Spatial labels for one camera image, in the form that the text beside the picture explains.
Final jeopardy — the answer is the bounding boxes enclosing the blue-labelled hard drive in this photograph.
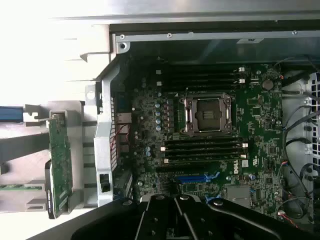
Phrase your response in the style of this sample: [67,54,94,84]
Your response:
[0,106,25,123]

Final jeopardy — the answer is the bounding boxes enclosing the metal CPU socket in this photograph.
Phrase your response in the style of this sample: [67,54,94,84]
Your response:
[178,92,237,137]

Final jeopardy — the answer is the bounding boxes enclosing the round coin cell battery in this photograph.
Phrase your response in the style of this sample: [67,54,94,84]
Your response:
[262,79,275,91]

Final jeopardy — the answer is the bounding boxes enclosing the grey chipset heat sink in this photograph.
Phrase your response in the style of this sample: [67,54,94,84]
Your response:
[226,186,252,204]

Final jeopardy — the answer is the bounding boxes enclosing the installed green RAM stick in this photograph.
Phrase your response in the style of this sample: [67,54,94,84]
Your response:
[163,152,248,165]

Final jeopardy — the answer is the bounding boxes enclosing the blue expansion slot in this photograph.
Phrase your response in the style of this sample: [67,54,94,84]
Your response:
[176,174,214,185]

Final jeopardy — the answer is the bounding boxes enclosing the grey plastic parts rack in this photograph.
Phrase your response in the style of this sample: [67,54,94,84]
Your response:
[0,99,100,222]

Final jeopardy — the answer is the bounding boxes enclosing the black open PC case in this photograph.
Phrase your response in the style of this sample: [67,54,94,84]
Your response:
[84,18,320,228]

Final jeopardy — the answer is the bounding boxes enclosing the green motherboard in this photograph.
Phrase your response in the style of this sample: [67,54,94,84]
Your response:
[129,62,285,221]

